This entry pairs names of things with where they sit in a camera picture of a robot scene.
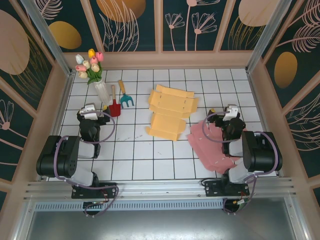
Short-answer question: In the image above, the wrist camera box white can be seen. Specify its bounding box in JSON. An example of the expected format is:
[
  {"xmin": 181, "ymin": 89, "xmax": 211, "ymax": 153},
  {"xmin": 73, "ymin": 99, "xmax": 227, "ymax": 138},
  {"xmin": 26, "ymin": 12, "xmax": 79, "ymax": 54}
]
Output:
[
  {"xmin": 79, "ymin": 103, "xmax": 100, "ymax": 120},
  {"xmin": 223, "ymin": 104, "xmax": 239, "ymax": 123}
]

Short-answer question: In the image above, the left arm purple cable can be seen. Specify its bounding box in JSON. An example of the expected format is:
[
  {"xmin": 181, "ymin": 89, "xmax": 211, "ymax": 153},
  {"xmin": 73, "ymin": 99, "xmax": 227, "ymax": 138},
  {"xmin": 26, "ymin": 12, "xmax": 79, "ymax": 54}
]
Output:
[{"xmin": 54, "ymin": 111, "xmax": 120, "ymax": 218}]

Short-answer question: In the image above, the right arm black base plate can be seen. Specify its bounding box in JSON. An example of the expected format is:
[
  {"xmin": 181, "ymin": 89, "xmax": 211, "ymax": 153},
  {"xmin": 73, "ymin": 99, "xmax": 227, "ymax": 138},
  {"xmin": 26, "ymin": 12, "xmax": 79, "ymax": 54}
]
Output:
[{"xmin": 201, "ymin": 178, "xmax": 251, "ymax": 198}]

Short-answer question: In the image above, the yellow paper box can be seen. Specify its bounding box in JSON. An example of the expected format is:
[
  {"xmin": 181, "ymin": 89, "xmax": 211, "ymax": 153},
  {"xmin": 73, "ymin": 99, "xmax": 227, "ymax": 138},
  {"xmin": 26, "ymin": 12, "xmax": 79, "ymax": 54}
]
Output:
[{"xmin": 145, "ymin": 84, "xmax": 200, "ymax": 142}]

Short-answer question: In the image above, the grey metal sheet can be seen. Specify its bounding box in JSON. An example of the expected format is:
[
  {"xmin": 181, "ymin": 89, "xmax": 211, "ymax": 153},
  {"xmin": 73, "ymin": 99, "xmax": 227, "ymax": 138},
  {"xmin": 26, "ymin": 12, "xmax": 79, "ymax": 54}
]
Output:
[{"xmin": 14, "ymin": 197, "xmax": 308, "ymax": 240}]

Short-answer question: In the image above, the red toy shovel wooden handle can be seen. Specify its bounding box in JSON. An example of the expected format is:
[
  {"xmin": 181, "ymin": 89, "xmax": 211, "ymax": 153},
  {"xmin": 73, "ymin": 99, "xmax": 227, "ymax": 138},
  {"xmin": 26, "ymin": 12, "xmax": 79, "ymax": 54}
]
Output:
[{"xmin": 108, "ymin": 84, "xmax": 122, "ymax": 118}]

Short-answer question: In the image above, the white ribbed vase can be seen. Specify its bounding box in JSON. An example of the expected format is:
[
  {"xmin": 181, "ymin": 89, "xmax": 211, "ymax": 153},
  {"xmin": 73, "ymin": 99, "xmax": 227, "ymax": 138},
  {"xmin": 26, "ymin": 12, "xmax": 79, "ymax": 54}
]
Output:
[{"xmin": 93, "ymin": 80, "xmax": 112, "ymax": 104}]

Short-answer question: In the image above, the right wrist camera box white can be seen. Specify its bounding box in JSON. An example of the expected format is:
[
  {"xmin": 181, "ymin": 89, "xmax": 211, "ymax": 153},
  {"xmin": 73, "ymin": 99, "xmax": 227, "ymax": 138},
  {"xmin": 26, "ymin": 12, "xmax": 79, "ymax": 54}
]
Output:
[{"xmin": 223, "ymin": 104, "xmax": 239, "ymax": 123}]

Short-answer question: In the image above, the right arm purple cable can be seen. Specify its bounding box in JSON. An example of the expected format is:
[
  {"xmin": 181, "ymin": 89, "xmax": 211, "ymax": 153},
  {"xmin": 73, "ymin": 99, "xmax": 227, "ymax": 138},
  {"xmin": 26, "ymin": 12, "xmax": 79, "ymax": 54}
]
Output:
[{"xmin": 202, "ymin": 111, "xmax": 282, "ymax": 216}]

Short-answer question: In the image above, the grey slotted cable duct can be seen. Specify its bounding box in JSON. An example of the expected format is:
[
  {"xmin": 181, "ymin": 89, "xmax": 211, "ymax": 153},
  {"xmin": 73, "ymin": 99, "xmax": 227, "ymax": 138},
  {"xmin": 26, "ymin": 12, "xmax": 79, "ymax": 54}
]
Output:
[{"xmin": 33, "ymin": 201, "xmax": 226, "ymax": 212}]

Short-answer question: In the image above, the pink paper box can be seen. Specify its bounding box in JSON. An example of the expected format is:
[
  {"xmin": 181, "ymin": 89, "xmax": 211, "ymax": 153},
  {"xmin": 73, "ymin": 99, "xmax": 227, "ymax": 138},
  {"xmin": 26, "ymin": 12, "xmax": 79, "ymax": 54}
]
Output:
[{"xmin": 186, "ymin": 119, "xmax": 248, "ymax": 174}]

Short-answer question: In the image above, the artificial tulip bouquet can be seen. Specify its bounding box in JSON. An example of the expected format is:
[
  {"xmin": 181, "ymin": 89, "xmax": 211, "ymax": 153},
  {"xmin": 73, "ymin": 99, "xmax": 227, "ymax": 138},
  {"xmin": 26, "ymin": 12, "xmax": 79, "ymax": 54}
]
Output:
[{"xmin": 74, "ymin": 48, "xmax": 105, "ymax": 86}]

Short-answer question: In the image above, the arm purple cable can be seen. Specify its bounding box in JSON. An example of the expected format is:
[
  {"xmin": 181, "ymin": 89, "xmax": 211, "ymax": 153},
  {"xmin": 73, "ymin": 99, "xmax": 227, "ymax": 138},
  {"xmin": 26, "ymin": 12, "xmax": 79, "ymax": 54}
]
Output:
[
  {"xmin": 54, "ymin": 111, "xmax": 120, "ymax": 218},
  {"xmin": 202, "ymin": 111, "xmax": 282, "ymax": 216}
]

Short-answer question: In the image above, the controller board with wires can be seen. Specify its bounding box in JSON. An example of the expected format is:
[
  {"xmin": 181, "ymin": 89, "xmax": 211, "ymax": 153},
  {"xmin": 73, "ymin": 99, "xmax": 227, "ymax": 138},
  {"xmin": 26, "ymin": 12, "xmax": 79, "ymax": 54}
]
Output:
[{"xmin": 232, "ymin": 191, "xmax": 252, "ymax": 210}]

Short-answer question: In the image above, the teal toy rake wooden handle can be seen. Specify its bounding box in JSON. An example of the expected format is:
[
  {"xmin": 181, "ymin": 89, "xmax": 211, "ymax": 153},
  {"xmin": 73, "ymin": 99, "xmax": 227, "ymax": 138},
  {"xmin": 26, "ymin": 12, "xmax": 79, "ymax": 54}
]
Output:
[{"xmin": 117, "ymin": 79, "xmax": 135, "ymax": 109}]

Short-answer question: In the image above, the aluminium mounting rail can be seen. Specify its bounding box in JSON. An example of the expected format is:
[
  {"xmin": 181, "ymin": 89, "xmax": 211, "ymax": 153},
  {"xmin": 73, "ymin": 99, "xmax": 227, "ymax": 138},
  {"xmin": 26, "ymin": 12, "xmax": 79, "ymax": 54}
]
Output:
[{"xmin": 23, "ymin": 177, "xmax": 298, "ymax": 201}]

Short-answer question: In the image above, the aluminium frame post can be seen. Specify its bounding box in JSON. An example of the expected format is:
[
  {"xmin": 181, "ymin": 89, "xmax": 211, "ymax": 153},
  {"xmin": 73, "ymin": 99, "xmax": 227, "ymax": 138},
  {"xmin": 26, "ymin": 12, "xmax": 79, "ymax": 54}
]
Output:
[
  {"xmin": 244, "ymin": 0, "xmax": 295, "ymax": 75},
  {"xmin": 19, "ymin": 0, "xmax": 76, "ymax": 77}
]

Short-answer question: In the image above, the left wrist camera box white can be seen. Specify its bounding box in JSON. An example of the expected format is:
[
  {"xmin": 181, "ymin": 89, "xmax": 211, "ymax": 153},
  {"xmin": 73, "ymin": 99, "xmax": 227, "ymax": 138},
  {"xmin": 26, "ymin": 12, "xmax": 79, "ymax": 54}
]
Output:
[{"xmin": 79, "ymin": 103, "xmax": 100, "ymax": 120}]

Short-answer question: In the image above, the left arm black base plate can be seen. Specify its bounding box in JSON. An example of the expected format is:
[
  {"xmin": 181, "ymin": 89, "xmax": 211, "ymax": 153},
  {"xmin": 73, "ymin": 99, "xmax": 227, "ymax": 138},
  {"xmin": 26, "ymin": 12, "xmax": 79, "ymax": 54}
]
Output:
[{"xmin": 71, "ymin": 181, "xmax": 118, "ymax": 200}]

